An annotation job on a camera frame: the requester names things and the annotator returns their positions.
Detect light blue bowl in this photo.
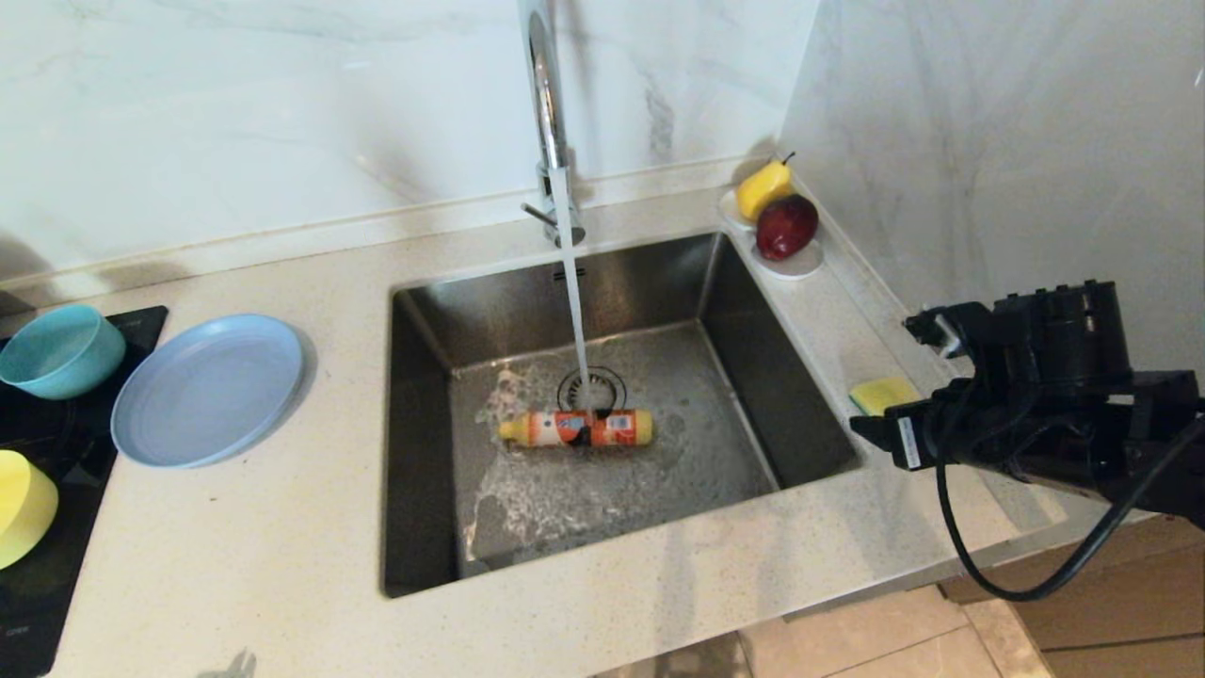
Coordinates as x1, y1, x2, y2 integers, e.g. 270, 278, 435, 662
0, 303, 127, 400

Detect pale yellow bowl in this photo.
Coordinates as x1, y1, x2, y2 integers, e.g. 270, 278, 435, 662
0, 450, 59, 571

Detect orange dish soap bottle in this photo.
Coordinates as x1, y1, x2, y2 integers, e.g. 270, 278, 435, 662
497, 408, 653, 449

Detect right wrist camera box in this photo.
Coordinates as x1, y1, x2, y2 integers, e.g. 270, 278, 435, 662
904, 303, 989, 361

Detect blue-grey plate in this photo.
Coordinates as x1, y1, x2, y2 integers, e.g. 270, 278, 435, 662
111, 314, 306, 469

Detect running water stream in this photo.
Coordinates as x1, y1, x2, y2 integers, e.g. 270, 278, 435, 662
549, 167, 596, 413

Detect black induction cooktop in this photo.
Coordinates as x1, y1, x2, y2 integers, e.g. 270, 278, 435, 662
0, 306, 170, 678

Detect dark red apple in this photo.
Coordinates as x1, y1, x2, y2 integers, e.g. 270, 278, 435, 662
755, 193, 819, 262

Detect metal sink drain strainer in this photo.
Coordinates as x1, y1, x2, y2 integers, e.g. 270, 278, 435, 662
556, 366, 628, 412

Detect yellow pear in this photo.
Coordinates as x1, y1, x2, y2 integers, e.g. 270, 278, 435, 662
735, 152, 796, 223

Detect chrome faucet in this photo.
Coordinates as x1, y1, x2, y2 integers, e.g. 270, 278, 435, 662
519, 0, 586, 250

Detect wooden cabinet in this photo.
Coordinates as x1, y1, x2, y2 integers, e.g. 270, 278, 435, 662
937, 513, 1205, 678

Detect yellow sponge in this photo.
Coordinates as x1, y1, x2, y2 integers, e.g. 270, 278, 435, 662
849, 377, 922, 417

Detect stainless steel sink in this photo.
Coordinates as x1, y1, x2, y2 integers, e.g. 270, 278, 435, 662
381, 231, 867, 599

